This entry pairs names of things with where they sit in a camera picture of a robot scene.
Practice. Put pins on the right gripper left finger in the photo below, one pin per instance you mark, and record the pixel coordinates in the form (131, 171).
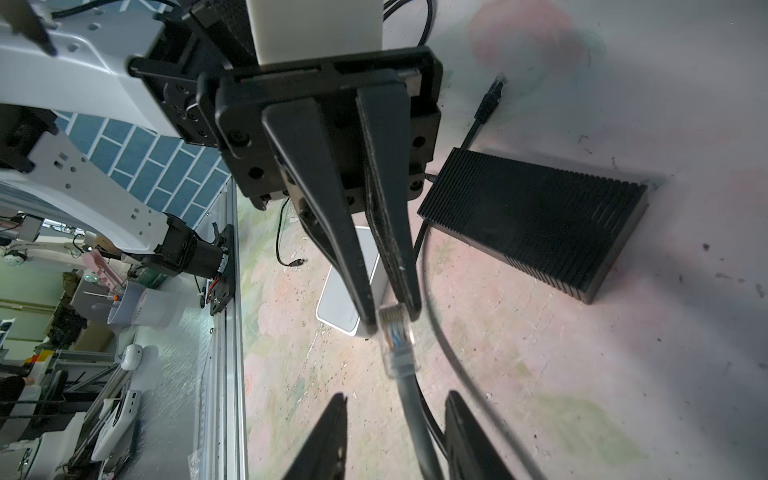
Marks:
(323, 454)

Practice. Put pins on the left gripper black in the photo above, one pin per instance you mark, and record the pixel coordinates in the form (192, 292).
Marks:
(397, 130)

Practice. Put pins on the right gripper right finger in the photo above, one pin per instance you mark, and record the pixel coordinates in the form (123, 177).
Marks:
(470, 454)

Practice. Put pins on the black ribbed box device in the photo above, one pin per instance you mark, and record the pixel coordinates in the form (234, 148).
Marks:
(563, 228)

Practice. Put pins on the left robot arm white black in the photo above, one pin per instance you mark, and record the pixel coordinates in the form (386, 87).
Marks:
(122, 114)

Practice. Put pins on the black adapter left side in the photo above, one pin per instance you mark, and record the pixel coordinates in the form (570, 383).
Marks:
(282, 224)

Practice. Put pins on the white small router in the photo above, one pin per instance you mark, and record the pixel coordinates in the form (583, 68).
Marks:
(335, 308)

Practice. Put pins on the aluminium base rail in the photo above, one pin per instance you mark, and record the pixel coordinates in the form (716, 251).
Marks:
(220, 450)

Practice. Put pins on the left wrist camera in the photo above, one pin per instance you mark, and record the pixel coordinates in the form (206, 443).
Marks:
(294, 30)

